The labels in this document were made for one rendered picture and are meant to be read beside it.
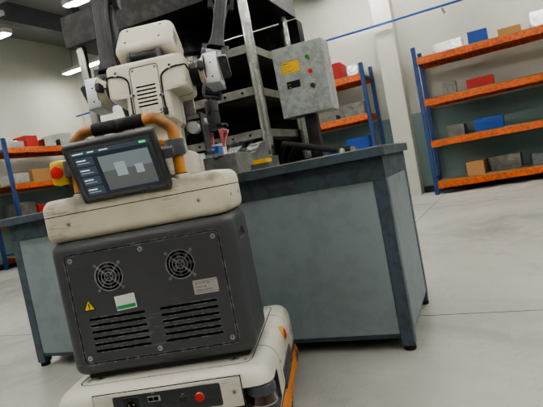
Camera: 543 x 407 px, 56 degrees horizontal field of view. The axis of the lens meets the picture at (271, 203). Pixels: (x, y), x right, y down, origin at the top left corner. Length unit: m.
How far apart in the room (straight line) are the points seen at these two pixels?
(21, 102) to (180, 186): 9.84
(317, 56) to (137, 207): 1.78
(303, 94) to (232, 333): 1.82
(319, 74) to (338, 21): 6.29
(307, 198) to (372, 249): 0.32
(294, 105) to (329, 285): 1.26
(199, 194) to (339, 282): 0.87
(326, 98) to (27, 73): 9.08
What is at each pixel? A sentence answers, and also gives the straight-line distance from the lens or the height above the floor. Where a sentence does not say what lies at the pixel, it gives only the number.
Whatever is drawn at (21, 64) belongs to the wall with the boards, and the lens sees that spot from 11.48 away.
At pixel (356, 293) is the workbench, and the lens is 2.09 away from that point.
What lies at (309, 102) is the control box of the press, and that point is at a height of 1.13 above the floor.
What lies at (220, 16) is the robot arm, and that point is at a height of 1.41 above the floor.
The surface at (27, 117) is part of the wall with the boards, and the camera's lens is 11.16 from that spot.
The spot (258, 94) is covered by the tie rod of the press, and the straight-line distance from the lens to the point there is 2.95.
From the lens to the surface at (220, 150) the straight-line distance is 2.20.
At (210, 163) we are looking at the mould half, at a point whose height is 0.86.
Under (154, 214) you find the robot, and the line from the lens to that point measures 1.45.
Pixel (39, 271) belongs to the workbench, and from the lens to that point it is 2.91.
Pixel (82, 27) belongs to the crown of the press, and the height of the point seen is 1.90.
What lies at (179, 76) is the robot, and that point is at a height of 1.15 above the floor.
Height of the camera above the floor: 0.77
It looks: 3 degrees down
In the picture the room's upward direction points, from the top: 11 degrees counter-clockwise
